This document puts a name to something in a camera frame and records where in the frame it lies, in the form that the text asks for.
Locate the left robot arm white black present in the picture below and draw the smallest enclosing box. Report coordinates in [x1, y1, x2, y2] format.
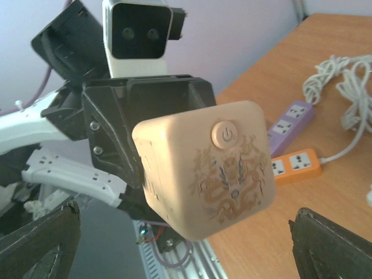
[1, 1, 216, 220]

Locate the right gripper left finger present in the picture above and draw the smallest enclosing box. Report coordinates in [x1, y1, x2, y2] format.
[1, 200, 81, 278]

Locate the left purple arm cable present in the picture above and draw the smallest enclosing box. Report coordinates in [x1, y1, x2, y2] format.
[0, 65, 55, 114]

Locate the purple strip white cable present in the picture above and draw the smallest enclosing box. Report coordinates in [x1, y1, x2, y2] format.
[302, 55, 372, 105]

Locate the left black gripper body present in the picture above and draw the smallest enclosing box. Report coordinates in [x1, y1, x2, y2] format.
[81, 74, 216, 188]

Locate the right aluminium corner post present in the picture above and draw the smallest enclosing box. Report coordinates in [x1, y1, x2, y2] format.
[292, 0, 309, 24]

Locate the beige cube socket adapter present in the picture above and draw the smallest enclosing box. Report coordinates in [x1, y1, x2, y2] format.
[132, 101, 276, 241]

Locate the left small circuit board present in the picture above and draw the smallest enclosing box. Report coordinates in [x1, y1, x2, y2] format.
[136, 224, 150, 245]

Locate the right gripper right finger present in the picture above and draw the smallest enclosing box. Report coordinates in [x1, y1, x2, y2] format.
[288, 208, 371, 279]

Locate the aluminium rail frame front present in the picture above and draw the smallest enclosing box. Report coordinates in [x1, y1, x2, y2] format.
[171, 239, 228, 279]

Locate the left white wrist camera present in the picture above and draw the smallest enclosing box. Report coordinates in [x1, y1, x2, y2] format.
[102, 1, 187, 78]

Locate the orange power strip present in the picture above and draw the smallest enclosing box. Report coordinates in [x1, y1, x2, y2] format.
[272, 148, 323, 186]

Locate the purple power strip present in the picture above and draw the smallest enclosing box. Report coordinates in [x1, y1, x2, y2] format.
[267, 101, 315, 158]

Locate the orange strip white cable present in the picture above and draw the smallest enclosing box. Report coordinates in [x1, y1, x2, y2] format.
[318, 59, 372, 165]

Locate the grey slotted cable duct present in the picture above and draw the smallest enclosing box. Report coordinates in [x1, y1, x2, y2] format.
[133, 220, 170, 279]

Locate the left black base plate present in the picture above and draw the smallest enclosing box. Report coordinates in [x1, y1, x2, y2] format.
[118, 186, 185, 254]

